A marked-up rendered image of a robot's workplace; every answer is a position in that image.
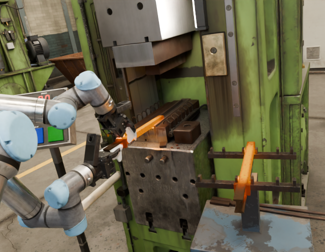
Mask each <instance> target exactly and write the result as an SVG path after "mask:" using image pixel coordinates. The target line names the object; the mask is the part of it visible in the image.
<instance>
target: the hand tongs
mask: <svg viewBox="0 0 325 252"><path fill-rule="evenodd" d="M209 203H210V204H212V205H219V206H225V207H229V206H230V205H231V206H232V207H235V206H236V201H234V200H232V199H230V198H222V197H215V196H213V197H212V198H211V200H210V202H209ZM259 206H260V207H266V208H273V209H280V210H287V211H294V212H301V213H308V214H315V215H322V216H325V212H319V211H312V210H305V209H298V208H291V207H283V206H276V205H269V204H261V203H260V204H259ZM266 208H259V209H260V211H262V212H269V213H275V214H282V215H288V216H295V217H302V218H308V219H315V220H321V221H325V217H320V216H313V215H306V214H299V213H293V212H286V211H279V210H272V209H266Z"/></svg>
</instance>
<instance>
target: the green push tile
mask: <svg viewBox="0 0 325 252"><path fill-rule="evenodd" d="M47 130H48V142H57V141H64V130H63V129H56V128H54V127H53V126H49V127H47Z"/></svg>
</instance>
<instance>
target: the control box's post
mask: <svg viewBox="0 0 325 252"><path fill-rule="evenodd" d="M49 150H50V153H51V157H52V160H53V163H54V165H55V169H56V172H57V175H58V179H59V178H61V177H62V176H64V175H65V174H66V170H65V167H64V163H63V159H62V155H61V152H60V149H59V147H54V148H49ZM76 237H77V241H78V243H79V244H83V243H84V242H85V241H86V238H85V235H84V232H83V233H81V234H79V235H77V236H76ZM79 247H80V250H81V252H90V251H89V248H88V245H87V243H85V244H84V245H83V246H80V245H79Z"/></svg>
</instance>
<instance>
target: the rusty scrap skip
mask: <svg viewBox="0 0 325 252"><path fill-rule="evenodd" d="M48 61H51V62H52V64H55V67H56V68H57V69H58V70H59V71H60V72H61V73H62V74H63V75H64V76H65V77H66V78H67V79H68V80H69V82H70V83H71V84H74V83H75V79H76V77H77V76H79V74H81V73H83V72H85V71H87V70H86V66H85V61H84V57H83V53H82V52H78V53H74V54H69V55H65V56H60V57H56V58H52V59H49V60H48Z"/></svg>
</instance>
